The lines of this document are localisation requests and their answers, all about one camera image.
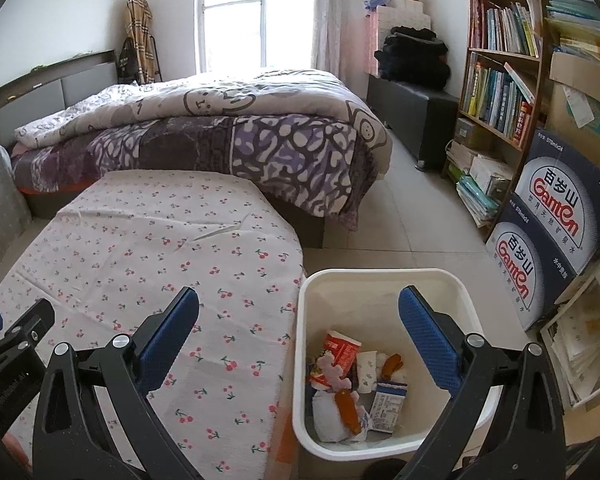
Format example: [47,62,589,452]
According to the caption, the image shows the red snack packet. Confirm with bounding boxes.
[307,355,354,392]

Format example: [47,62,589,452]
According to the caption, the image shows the pink and white boards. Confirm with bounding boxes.
[363,0,434,79]

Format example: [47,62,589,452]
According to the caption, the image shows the green print paper cup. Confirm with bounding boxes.
[355,350,381,394]

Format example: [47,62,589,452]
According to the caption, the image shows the purple patterned blanket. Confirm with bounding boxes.
[11,114,381,231]

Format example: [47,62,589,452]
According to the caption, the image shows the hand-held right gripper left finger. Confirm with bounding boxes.
[31,286,201,480]

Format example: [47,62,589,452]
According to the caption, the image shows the black clothes pile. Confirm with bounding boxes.
[374,26,451,86]

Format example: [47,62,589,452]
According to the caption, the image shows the black cabinet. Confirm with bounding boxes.
[367,75,460,171]

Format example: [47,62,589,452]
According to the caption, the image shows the dark bed headboard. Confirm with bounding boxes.
[0,50,119,149]

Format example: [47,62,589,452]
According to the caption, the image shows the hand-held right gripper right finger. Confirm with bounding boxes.
[397,285,566,480]

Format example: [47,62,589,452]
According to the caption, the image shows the white tissue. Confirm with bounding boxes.
[312,390,369,444]

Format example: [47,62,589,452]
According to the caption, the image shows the sheer window curtain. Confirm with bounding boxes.
[312,0,344,79]

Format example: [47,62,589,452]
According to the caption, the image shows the wooden bookshelf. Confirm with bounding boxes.
[442,0,557,182]

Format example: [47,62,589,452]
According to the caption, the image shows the person's left hand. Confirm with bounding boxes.
[2,434,33,466]

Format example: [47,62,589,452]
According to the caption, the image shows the white printed quilt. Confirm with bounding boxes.
[12,67,394,162]

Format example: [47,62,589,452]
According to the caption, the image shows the cherry print tablecloth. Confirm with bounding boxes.
[0,170,306,480]

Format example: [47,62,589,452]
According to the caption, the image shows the stack of white papers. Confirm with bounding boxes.
[540,280,600,409]

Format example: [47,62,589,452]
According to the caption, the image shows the black bag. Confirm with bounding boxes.
[117,37,141,84]

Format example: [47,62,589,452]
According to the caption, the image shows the floor stack of books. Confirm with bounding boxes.
[445,140,516,229]

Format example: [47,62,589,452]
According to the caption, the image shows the white plastic bin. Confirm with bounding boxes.
[292,268,504,461]

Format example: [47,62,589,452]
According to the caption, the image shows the red paper cup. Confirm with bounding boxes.
[321,330,363,376]

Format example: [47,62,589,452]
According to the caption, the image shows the row of shelf books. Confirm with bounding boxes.
[467,0,544,137]

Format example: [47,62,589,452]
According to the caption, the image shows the brown cardboard box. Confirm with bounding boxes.
[547,50,600,144]

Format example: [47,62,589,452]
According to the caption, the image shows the dark blue water carton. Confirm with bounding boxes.
[485,192,579,332]
[522,127,600,281]

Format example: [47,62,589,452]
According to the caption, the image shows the plaid coat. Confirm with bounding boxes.
[125,0,157,84]

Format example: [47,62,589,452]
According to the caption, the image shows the window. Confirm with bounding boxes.
[194,0,321,74]

